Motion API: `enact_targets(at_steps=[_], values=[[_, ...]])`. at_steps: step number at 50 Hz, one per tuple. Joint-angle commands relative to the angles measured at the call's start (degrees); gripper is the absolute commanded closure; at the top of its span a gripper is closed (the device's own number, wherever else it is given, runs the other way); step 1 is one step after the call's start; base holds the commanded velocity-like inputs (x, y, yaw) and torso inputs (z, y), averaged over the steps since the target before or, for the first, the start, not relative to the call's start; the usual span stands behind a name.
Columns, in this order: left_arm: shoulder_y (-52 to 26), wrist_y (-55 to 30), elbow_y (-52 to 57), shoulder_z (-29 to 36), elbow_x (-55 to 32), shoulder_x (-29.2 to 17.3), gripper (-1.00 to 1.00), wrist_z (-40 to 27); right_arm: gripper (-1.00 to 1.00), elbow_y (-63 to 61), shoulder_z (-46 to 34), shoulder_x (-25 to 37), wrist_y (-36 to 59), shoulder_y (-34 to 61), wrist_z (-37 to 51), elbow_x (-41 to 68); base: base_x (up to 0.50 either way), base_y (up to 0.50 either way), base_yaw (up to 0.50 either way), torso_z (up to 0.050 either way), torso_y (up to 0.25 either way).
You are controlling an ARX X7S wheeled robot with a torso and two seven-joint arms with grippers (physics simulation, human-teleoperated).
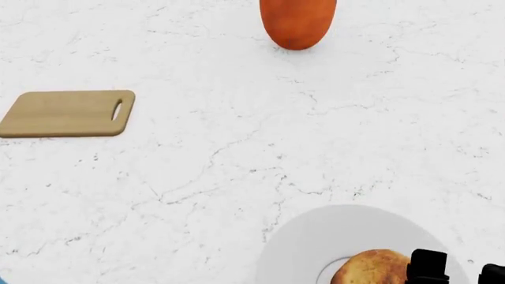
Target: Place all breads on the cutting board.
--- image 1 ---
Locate white round plate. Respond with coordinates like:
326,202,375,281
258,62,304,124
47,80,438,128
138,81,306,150
255,204,470,284

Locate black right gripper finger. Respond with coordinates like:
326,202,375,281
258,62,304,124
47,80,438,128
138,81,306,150
406,248,451,284
477,263,505,284

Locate wooden cutting board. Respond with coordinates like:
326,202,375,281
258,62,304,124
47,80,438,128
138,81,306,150
0,90,137,139

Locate golden round bread roll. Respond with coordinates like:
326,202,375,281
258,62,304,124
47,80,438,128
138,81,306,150
329,248,411,284

